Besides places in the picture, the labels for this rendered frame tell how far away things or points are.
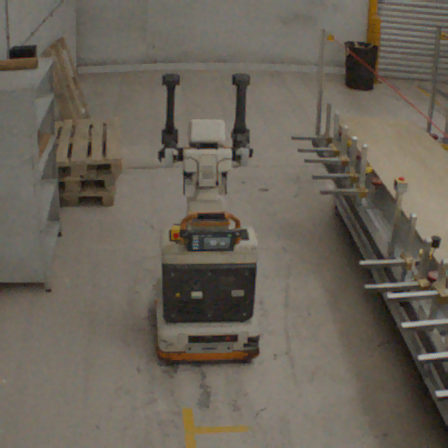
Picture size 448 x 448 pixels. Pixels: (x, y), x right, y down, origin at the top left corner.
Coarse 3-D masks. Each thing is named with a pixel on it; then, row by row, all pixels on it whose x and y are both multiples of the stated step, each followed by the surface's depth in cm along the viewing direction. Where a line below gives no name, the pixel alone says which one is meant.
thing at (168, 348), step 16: (160, 288) 447; (160, 304) 431; (160, 320) 415; (256, 320) 419; (160, 336) 406; (176, 336) 405; (256, 336) 410; (160, 352) 411; (176, 352) 411; (192, 352) 412; (208, 352) 413; (224, 352) 414; (240, 352) 415; (256, 352) 416
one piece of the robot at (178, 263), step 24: (192, 216) 381; (216, 216) 382; (168, 240) 393; (240, 240) 391; (168, 264) 393; (192, 264) 395; (216, 264) 395; (240, 264) 397; (168, 288) 399; (192, 288) 399; (216, 288) 401; (240, 288) 402; (168, 312) 406; (192, 312) 408; (216, 312) 409; (240, 312) 410
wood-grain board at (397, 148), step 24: (360, 120) 576; (384, 120) 581; (408, 120) 587; (360, 144) 521; (384, 144) 524; (408, 144) 529; (432, 144) 533; (384, 168) 479; (408, 168) 481; (432, 168) 484; (408, 192) 443; (432, 192) 445; (408, 216) 410; (432, 216) 411
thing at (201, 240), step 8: (184, 232) 382; (192, 232) 375; (200, 232) 375; (208, 232) 375; (216, 232) 376; (224, 232) 376; (232, 232) 376; (240, 232) 385; (192, 240) 380; (200, 240) 380; (208, 240) 380; (216, 240) 381; (224, 240) 381; (232, 240) 382; (192, 248) 385; (200, 248) 386; (208, 248) 386; (216, 248) 387; (224, 248) 387; (232, 248) 388
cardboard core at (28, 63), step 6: (0, 60) 456; (6, 60) 457; (12, 60) 457; (18, 60) 457; (24, 60) 457; (30, 60) 457; (36, 60) 461; (0, 66) 456; (6, 66) 456; (12, 66) 457; (18, 66) 457; (24, 66) 458; (30, 66) 459; (36, 66) 460
